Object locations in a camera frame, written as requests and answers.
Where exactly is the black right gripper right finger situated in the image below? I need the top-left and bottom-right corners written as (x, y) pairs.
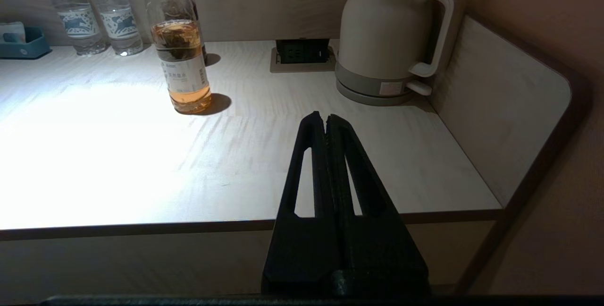
top-left (326, 114), bottom-right (430, 296)

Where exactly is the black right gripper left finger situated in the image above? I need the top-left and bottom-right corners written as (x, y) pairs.
top-left (262, 111), bottom-right (341, 296)

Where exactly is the grey kettle base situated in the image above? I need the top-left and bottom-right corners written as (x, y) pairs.
top-left (335, 72), bottom-right (432, 107)

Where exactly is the recessed black power socket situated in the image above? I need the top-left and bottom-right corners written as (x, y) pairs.
top-left (270, 38), bottom-right (336, 73)

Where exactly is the amber tea bottle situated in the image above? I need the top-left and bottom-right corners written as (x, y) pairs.
top-left (144, 0), bottom-right (212, 115)

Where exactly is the cream electric kettle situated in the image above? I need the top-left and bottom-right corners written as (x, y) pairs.
top-left (337, 0), bottom-right (466, 96)

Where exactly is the dark tea bottle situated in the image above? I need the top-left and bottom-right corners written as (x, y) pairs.
top-left (177, 0), bottom-right (208, 67)

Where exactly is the clear water bottle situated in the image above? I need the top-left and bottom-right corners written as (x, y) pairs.
top-left (84, 0), bottom-right (143, 56)
top-left (39, 0), bottom-right (108, 56)

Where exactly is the small blue tray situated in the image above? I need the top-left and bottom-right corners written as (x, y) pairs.
top-left (0, 26), bottom-right (51, 60)

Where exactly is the white sachet packet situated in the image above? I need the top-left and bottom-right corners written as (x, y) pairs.
top-left (0, 22), bottom-right (26, 43)

